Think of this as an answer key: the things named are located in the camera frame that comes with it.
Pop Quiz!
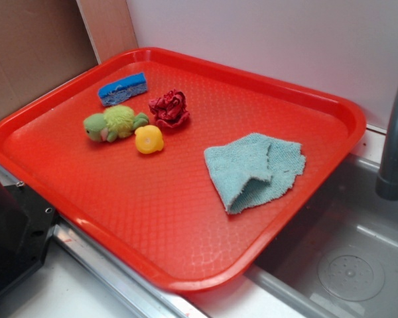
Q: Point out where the light blue cloth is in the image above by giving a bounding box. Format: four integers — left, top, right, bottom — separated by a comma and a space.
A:
204, 133, 306, 215

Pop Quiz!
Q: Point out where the crumpled red cloth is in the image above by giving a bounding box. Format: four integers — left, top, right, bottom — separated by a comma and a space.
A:
148, 89, 190, 129

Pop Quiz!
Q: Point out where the yellow rubber duck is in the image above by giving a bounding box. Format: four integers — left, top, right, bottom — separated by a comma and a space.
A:
135, 125, 165, 154

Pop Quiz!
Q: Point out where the red plastic tray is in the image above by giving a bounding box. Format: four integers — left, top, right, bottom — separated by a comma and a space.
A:
0, 48, 366, 293

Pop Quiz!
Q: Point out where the green plush turtle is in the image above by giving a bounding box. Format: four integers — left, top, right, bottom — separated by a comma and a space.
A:
83, 105, 149, 142

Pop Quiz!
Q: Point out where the blue sponge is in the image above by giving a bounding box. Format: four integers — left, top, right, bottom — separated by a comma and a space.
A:
98, 72, 148, 107

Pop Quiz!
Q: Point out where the grey sink basin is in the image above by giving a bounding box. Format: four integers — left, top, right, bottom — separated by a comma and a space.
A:
191, 156, 398, 317

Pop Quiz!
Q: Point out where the sink drain cover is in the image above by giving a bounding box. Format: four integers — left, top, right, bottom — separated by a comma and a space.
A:
318, 252, 385, 301

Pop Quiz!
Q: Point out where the brown cardboard panel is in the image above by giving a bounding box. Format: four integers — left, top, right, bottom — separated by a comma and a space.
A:
0, 1, 137, 120

